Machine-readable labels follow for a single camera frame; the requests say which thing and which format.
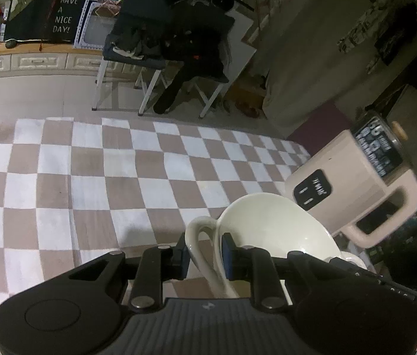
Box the cream two-handled ceramic bowl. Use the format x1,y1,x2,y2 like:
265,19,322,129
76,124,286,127
185,193,366,298

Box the checkered beige white tablecloth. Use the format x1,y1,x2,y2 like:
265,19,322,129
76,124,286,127
0,118,309,304

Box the white low cabinet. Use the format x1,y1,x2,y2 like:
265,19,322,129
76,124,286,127
0,48,136,81

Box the white framed panel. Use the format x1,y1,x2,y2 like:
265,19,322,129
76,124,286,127
74,2,117,51

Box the black have a nice day sign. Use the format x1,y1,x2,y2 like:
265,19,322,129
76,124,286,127
3,0,86,43

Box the beige appliance with handle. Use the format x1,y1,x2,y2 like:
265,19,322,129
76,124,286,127
285,112,417,249

